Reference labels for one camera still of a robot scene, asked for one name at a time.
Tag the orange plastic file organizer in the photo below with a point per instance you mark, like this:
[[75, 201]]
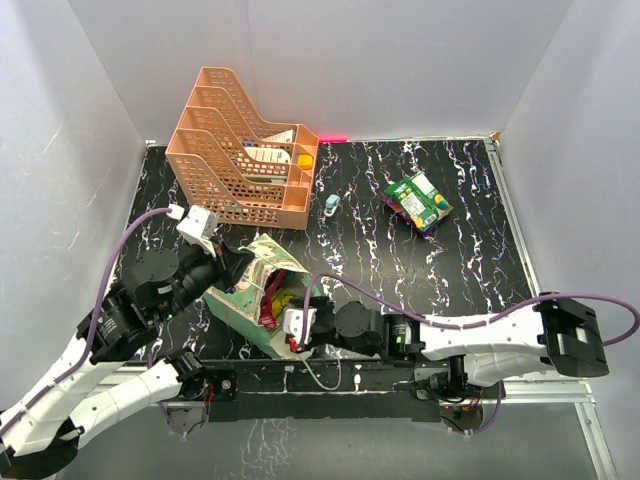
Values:
[[208, 157]]

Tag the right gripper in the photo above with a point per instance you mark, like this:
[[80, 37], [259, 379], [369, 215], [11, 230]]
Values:
[[321, 303]]

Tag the pink red snack packet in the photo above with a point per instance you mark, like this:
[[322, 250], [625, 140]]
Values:
[[266, 317]]

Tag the green patterned paper bag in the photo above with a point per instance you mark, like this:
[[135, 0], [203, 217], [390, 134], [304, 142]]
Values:
[[240, 310]]

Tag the yellow sticky notes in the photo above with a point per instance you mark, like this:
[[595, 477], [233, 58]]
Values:
[[305, 161]]

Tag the green snack packet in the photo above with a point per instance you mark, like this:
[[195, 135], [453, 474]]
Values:
[[417, 184]]

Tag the yellow snack packet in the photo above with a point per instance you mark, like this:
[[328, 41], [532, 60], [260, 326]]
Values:
[[281, 299]]

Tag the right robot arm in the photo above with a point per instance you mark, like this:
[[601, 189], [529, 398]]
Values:
[[478, 351]]

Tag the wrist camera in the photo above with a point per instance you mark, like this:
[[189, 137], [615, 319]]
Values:
[[297, 332], [196, 225]]

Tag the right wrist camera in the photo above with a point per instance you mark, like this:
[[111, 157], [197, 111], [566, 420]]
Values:
[[297, 332]]

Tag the light blue padlock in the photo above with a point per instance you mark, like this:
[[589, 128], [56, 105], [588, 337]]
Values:
[[331, 205]]

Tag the purple Fox's candy bag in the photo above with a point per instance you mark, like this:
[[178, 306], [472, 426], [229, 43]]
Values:
[[422, 215]]

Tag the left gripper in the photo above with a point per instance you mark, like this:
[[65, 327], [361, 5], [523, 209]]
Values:
[[229, 264]]

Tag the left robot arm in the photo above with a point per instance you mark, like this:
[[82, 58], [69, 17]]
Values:
[[43, 433]]

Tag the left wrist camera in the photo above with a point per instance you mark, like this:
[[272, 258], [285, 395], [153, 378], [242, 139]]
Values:
[[196, 225]]

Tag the black front mounting rail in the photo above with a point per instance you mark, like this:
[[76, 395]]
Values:
[[327, 389]]

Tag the white papers in organizer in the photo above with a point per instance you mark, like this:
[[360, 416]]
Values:
[[273, 154]]

